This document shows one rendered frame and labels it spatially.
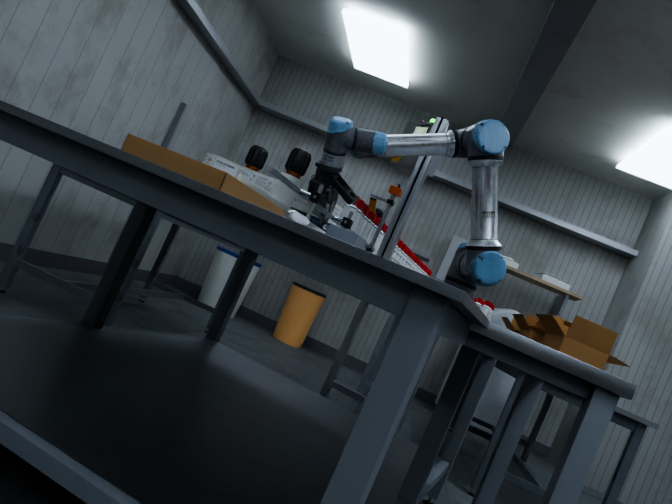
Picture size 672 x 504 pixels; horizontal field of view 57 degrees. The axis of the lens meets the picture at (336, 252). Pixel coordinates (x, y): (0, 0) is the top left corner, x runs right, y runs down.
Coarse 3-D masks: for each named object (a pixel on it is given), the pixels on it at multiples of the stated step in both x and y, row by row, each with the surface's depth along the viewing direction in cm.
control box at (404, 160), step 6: (408, 126) 246; (414, 126) 243; (408, 132) 244; (402, 156) 241; (408, 156) 238; (414, 156) 236; (438, 156) 238; (390, 162) 246; (396, 162) 243; (402, 162) 240; (408, 162) 237; (414, 162) 234; (438, 162) 239; (396, 168) 249; (402, 168) 244; (408, 168) 240; (432, 168) 238; (432, 174) 238
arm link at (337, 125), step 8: (336, 120) 192; (344, 120) 193; (328, 128) 195; (336, 128) 192; (344, 128) 192; (352, 128) 195; (328, 136) 195; (336, 136) 193; (344, 136) 193; (352, 136) 194; (328, 144) 195; (336, 144) 194; (344, 144) 195; (352, 144) 195; (328, 152) 196; (336, 152) 195; (344, 152) 197
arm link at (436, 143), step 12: (456, 132) 212; (396, 144) 209; (408, 144) 209; (420, 144) 210; (432, 144) 211; (444, 144) 211; (456, 144) 211; (360, 156) 208; (372, 156) 211; (384, 156) 212; (396, 156) 214; (456, 156) 214
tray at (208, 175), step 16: (128, 144) 130; (144, 144) 129; (160, 160) 127; (176, 160) 126; (192, 160) 124; (192, 176) 124; (208, 176) 123; (224, 176) 122; (240, 192) 128; (256, 192) 134; (272, 208) 144
